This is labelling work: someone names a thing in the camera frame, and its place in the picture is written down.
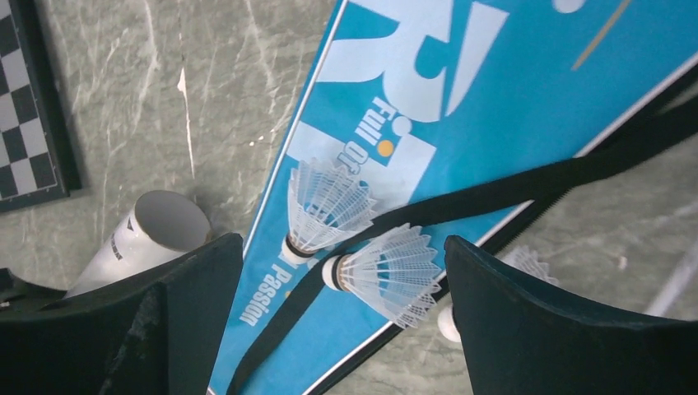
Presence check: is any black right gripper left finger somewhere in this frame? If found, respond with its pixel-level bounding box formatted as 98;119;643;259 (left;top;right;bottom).
1;233;243;394

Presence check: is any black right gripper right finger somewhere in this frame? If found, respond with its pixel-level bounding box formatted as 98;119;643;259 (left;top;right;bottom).
444;235;697;394

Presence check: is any white plastic shuttlecock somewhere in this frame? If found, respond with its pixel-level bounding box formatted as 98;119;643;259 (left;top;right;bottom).
321;223;442;328
437;245;559;343
282;158;379;266

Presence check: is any white shuttlecock tube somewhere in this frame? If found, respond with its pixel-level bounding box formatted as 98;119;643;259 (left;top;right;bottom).
65;190;212;298

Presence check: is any black white chessboard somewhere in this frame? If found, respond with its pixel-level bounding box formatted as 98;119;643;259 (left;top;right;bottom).
1;1;82;213

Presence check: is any blue racket cover bag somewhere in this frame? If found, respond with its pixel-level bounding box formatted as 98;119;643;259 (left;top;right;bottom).
208;1;697;394

